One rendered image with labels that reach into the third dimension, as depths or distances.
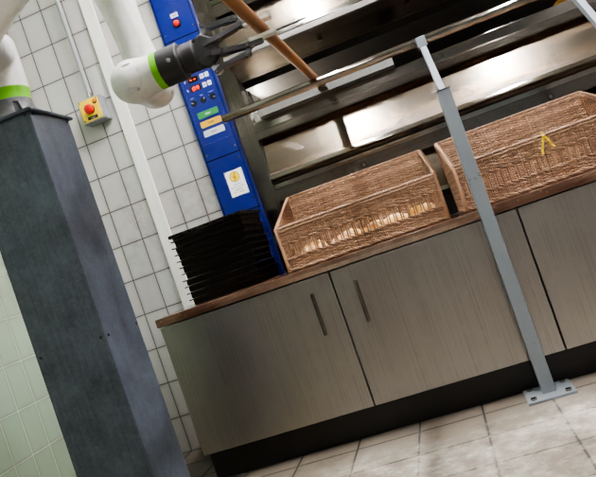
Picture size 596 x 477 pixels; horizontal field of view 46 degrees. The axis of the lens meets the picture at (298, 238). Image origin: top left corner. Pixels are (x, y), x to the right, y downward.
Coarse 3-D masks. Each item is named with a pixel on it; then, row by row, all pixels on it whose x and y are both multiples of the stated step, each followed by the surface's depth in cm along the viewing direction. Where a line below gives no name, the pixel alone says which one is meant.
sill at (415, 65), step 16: (592, 0) 252; (528, 16) 256; (544, 16) 255; (496, 32) 259; (512, 32) 257; (448, 48) 262; (464, 48) 261; (416, 64) 265; (368, 80) 268; (384, 80) 267; (336, 96) 271; (288, 112) 275; (304, 112) 274; (256, 128) 277
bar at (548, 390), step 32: (512, 0) 222; (576, 0) 212; (448, 32) 226; (352, 64) 232; (288, 96) 237; (448, 96) 205; (448, 128) 207; (480, 192) 204; (512, 288) 204; (544, 384) 204
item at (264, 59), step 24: (384, 0) 253; (432, 0) 263; (312, 24) 257; (336, 24) 259; (360, 24) 264; (384, 24) 270; (264, 48) 261; (312, 48) 272; (240, 72) 273; (264, 72) 279
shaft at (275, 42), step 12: (228, 0) 137; (240, 0) 143; (240, 12) 146; (252, 12) 152; (252, 24) 156; (264, 24) 163; (276, 36) 176; (276, 48) 183; (288, 48) 190; (288, 60) 200; (300, 60) 208; (312, 72) 230
